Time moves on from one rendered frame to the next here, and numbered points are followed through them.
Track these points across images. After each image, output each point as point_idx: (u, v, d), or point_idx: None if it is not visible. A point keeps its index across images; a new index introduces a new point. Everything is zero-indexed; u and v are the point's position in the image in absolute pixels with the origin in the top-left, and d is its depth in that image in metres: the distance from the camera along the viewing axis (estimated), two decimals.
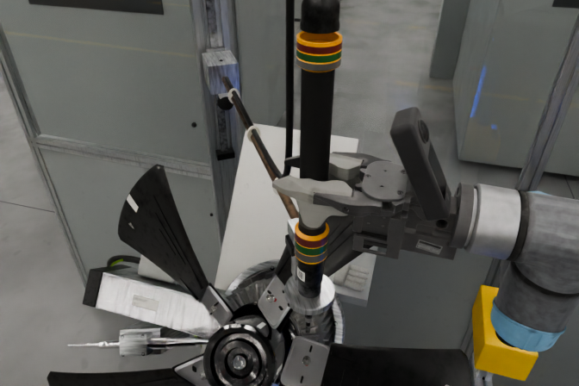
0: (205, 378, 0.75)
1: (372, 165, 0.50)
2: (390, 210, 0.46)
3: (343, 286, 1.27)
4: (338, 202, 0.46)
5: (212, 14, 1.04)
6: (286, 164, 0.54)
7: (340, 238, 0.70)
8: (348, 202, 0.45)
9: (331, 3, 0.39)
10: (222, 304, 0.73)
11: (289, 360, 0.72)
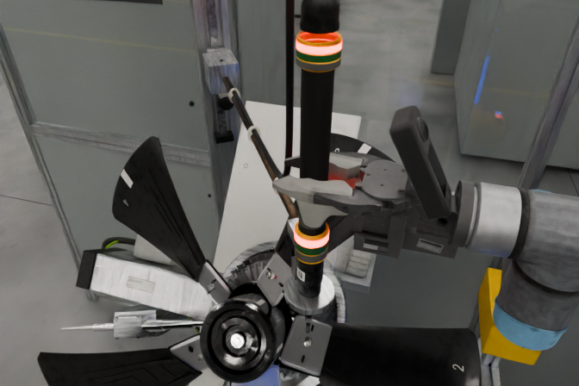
0: (202, 359, 0.72)
1: (372, 164, 0.50)
2: (390, 209, 0.46)
3: (345, 272, 1.24)
4: (338, 202, 0.46)
5: None
6: (286, 164, 0.54)
7: None
8: (348, 202, 0.45)
9: (330, 3, 0.39)
10: (220, 281, 0.70)
11: (290, 339, 0.69)
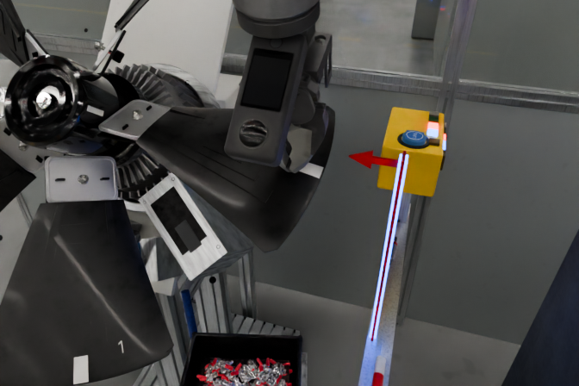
0: (25, 148, 0.62)
1: None
2: (314, 89, 0.42)
3: None
4: (322, 140, 0.45)
5: None
6: None
7: None
8: (321, 134, 0.44)
9: None
10: (39, 50, 0.60)
11: (117, 114, 0.59)
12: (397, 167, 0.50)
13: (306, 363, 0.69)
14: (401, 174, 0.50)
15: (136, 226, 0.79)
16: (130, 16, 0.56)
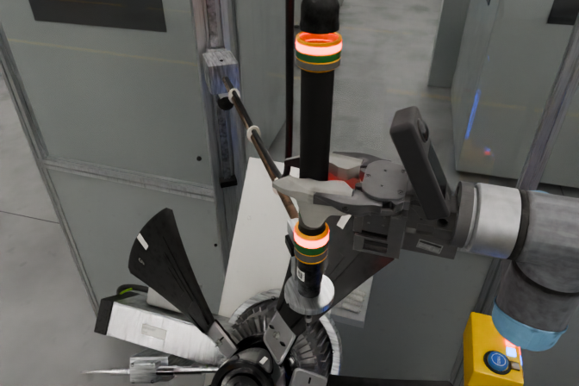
0: (217, 345, 0.82)
1: (372, 165, 0.50)
2: (390, 209, 0.46)
3: (341, 308, 1.32)
4: (338, 202, 0.46)
5: None
6: (286, 164, 0.54)
7: None
8: (348, 202, 0.45)
9: (330, 3, 0.39)
10: (284, 353, 0.76)
11: None
12: None
13: None
14: None
15: None
16: None
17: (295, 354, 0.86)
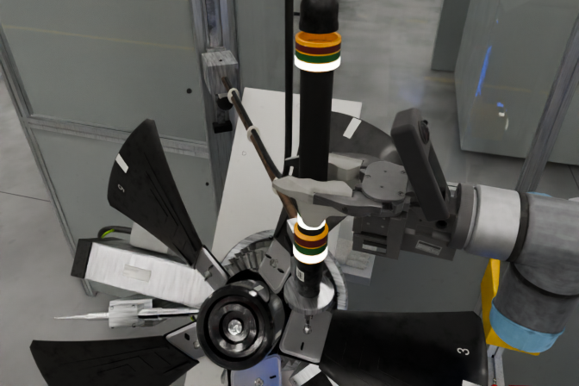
0: (206, 277, 0.71)
1: (372, 166, 0.50)
2: (390, 211, 0.46)
3: (345, 264, 1.22)
4: (338, 202, 0.46)
5: None
6: (286, 164, 0.54)
7: None
8: (348, 202, 0.45)
9: (329, 3, 0.39)
10: (283, 280, 0.65)
11: (254, 364, 0.68)
12: None
13: None
14: None
15: None
16: (331, 376, 0.61)
17: None
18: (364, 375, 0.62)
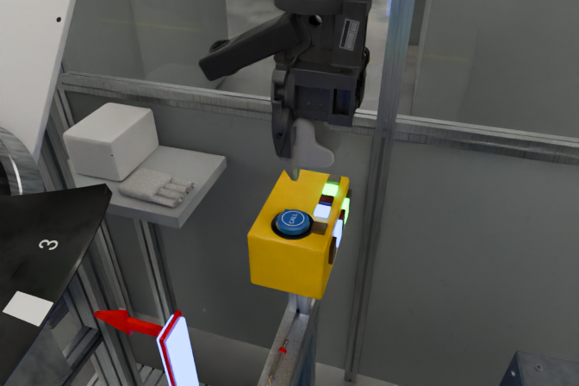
0: None
1: None
2: (286, 84, 0.42)
3: (153, 202, 0.93)
4: (273, 140, 0.45)
5: None
6: (296, 177, 0.52)
7: None
8: (272, 131, 0.44)
9: None
10: None
11: None
12: (158, 345, 0.30)
13: None
14: (165, 356, 0.30)
15: None
16: None
17: None
18: None
